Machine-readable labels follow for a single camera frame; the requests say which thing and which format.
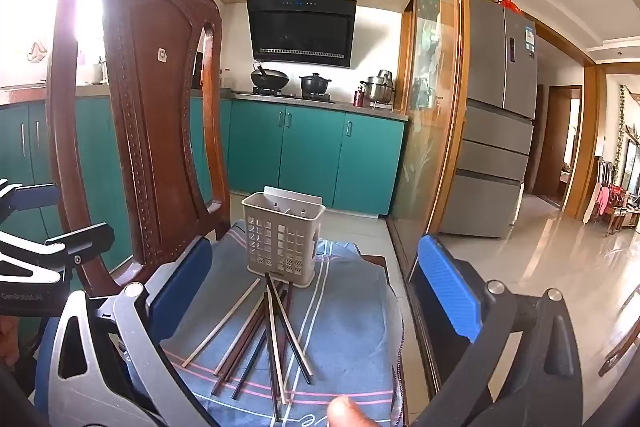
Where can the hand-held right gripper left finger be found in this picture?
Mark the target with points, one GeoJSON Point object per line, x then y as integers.
{"type": "Point", "coordinates": [182, 289]}

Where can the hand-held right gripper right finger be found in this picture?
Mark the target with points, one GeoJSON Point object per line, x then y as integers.
{"type": "Point", "coordinates": [450, 287]}

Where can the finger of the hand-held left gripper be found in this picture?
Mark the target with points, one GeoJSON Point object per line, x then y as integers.
{"type": "Point", "coordinates": [75, 244]}
{"type": "Point", "coordinates": [32, 198]}

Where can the bunch of mixed chopsticks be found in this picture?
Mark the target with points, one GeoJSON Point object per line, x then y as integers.
{"type": "Point", "coordinates": [274, 332]}

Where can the beige plastic chopstick holder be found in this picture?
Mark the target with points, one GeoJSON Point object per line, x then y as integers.
{"type": "Point", "coordinates": [280, 242]}

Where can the person's right hand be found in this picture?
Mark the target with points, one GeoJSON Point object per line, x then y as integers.
{"type": "Point", "coordinates": [350, 414]}

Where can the teal base cabinet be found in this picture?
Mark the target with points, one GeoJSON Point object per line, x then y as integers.
{"type": "Point", "coordinates": [310, 157]}
{"type": "Point", "coordinates": [25, 142]}

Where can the blue striped towel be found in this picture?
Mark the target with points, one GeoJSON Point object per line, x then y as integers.
{"type": "Point", "coordinates": [340, 317]}

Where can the white ornament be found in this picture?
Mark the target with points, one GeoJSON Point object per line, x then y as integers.
{"type": "Point", "coordinates": [37, 52]}

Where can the carved wooden chair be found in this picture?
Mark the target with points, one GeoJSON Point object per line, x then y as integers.
{"type": "Point", "coordinates": [165, 107]}

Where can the grey refrigerator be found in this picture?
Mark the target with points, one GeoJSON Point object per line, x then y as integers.
{"type": "Point", "coordinates": [495, 132]}

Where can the brown wooden door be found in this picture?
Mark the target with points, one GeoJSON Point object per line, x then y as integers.
{"type": "Point", "coordinates": [550, 142]}

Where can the wood-framed glass sliding door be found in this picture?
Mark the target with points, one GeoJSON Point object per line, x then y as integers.
{"type": "Point", "coordinates": [430, 107]}

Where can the row of dining chairs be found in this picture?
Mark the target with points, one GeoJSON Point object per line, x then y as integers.
{"type": "Point", "coordinates": [612, 202]}

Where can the large steel stockpot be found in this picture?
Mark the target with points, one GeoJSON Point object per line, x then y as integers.
{"type": "Point", "coordinates": [377, 93]}

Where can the red bottle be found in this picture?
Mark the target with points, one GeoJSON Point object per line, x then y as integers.
{"type": "Point", "coordinates": [358, 98]}

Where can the small steel pot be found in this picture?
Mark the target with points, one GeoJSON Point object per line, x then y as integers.
{"type": "Point", "coordinates": [384, 75]}

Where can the black gas hob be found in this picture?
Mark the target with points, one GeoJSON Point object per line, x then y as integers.
{"type": "Point", "coordinates": [295, 95]}

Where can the black wok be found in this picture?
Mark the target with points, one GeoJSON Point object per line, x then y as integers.
{"type": "Point", "coordinates": [270, 80]}

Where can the green hanging vine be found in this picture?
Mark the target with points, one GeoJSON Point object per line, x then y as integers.
{"type": "Point", "coordinates": [620, 132]}

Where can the black lidded pot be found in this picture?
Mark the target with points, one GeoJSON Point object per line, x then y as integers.
{"type": "Point", "coordinates": [316, 86]}

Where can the black range hood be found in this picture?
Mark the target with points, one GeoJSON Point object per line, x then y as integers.
{"type": "Point", "coordinates": [300, 29]}

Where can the red bag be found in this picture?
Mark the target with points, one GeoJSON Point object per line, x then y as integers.
{"type": "Point", "coordinates": [509, 6]}

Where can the wooden door frame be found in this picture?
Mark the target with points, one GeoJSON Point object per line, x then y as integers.
{"type": "Point", "coordinates": [587, 142]}

